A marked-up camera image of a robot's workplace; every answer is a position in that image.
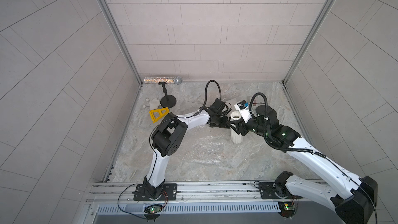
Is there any white plastic toy figure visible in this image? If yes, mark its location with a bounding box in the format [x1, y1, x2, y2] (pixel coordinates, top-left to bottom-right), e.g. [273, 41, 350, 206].
[143, 98, 161, 111]

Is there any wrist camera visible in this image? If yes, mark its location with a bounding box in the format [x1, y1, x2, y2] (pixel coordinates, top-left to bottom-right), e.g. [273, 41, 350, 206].
[209, 98, 232, 116]
[234, 100, 252, 123]

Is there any left small circuit board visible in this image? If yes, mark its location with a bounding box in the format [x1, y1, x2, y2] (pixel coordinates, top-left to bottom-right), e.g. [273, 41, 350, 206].
[144, 204, 163, 215]

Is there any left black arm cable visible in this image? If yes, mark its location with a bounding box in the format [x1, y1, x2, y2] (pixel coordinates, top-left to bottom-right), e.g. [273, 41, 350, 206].
[198, 79, 222, 113]

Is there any small circuit board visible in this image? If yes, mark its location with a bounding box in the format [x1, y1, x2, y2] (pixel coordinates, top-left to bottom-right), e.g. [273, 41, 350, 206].
[144, 204, 163, 215]
[278, 202, 296, 218]

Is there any silver glitter ball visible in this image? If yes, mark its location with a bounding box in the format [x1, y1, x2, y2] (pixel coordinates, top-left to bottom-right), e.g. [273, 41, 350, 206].
[173, 76, 183, 85]

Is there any glittery silver strip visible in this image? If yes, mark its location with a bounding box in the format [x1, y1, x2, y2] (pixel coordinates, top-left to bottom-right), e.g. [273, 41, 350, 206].
[144, 77, 174, 84]

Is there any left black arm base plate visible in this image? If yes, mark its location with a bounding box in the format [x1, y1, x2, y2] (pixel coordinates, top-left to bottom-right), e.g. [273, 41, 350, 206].
[134, 183, 177, 201]

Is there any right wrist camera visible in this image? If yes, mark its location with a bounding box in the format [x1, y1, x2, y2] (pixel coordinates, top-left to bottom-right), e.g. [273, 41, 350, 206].
[234, 100, 252, 123]

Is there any aluminium mounting rail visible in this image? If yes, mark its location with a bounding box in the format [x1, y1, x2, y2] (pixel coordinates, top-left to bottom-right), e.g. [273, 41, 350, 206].
[83, 180, 325, 213]

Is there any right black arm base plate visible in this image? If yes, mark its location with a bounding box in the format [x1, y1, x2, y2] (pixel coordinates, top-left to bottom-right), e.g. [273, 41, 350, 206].
[254, 181, 303, 200]

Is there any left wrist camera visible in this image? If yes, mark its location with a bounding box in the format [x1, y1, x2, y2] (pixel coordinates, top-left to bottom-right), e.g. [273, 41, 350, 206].
[209, 98, 232, 116]

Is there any yellow plastic triangular frame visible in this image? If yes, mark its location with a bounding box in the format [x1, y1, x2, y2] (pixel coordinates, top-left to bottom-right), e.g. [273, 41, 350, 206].
[149, 107, 170, 123]

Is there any black round base stand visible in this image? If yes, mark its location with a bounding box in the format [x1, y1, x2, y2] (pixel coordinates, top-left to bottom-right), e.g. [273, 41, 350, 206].
[158, 82, 177, 108]

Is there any right small circuit board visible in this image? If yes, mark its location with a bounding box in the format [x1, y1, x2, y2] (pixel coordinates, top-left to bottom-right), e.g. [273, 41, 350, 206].
[278, 202, 296, 218]

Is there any white ribbed ceramic vase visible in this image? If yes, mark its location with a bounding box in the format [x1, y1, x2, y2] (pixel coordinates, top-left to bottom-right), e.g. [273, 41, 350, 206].
[229, 111, 243, 144]

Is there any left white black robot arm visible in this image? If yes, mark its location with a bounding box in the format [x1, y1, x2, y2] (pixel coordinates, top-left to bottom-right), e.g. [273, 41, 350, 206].
[143, 108, 229, 200]

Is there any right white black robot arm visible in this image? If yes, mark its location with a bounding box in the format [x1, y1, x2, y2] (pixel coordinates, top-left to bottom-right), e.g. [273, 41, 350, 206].
[229, 118, 378, 224]

